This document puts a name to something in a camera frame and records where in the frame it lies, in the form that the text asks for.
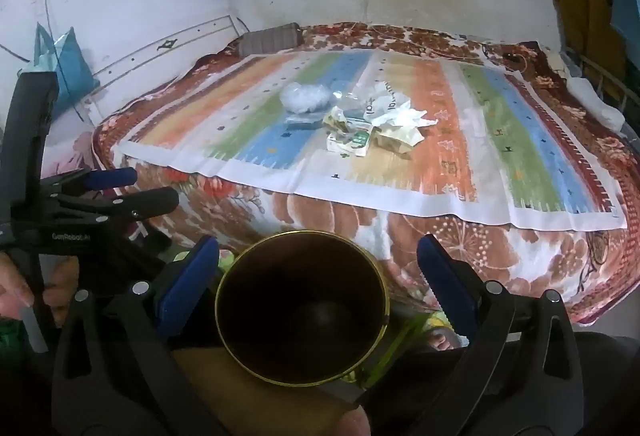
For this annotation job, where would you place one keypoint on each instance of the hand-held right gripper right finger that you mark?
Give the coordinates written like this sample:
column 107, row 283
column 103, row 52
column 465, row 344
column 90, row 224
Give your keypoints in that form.
column 445, row 278

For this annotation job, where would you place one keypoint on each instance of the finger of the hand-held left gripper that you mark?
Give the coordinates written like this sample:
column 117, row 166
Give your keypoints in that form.
column 115, row 177
column 152, row 202

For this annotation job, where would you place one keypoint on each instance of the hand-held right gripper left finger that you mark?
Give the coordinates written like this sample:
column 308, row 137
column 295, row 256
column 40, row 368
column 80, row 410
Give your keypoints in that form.
column 186, row 278

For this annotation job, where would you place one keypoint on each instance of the dark gold-rimmed waste bin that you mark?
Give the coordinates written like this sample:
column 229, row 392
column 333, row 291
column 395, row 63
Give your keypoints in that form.
column 300, row 311

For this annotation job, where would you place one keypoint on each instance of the yellowish paper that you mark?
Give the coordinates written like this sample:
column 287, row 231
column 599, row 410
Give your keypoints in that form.
column 395, row 139

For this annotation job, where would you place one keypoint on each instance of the green and white carton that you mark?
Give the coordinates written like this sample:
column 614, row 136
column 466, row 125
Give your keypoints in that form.
column 350, row 144

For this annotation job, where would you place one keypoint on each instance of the white paper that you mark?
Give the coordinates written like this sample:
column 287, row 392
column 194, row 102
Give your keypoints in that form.
column 395, row 109

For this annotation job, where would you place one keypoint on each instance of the clear plastic bag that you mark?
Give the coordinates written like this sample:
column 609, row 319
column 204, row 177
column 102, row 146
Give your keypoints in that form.
column 307, row 99

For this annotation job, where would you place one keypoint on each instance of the clear plastic wrapper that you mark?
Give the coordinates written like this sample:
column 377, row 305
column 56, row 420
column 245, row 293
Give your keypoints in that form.
column 350, row 102

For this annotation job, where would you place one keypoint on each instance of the person's left hand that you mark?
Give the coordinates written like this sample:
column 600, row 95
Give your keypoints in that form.
column 12, row 288

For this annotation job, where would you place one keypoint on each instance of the person's foot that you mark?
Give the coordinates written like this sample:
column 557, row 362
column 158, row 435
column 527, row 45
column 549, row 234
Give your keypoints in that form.
column 442, row 338

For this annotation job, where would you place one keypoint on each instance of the teal plastic bag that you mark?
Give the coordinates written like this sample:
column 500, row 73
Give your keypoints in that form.
column 70, row 66

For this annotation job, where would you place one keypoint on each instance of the striped colourful mat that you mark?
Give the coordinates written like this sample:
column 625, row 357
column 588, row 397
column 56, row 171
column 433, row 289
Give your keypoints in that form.
column 450, row 156

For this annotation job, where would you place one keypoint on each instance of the white bed headboard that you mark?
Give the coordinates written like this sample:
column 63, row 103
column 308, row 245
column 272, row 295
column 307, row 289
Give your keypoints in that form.
column 165, row 61

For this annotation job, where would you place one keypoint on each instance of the brown floral blanket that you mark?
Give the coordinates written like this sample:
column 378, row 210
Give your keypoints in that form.
column 325, row 226

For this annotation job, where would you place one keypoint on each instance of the grey ribbed pillow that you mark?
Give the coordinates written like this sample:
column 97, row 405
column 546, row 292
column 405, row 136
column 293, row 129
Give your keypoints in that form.
column 272, row 40

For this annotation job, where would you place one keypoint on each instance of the white rolled cloth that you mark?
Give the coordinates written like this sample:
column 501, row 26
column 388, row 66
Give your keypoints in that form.
column 595, row 101

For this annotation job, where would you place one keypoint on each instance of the light blue hanging cloth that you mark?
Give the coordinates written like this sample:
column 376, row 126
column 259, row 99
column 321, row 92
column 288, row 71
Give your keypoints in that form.
column 627, row 11

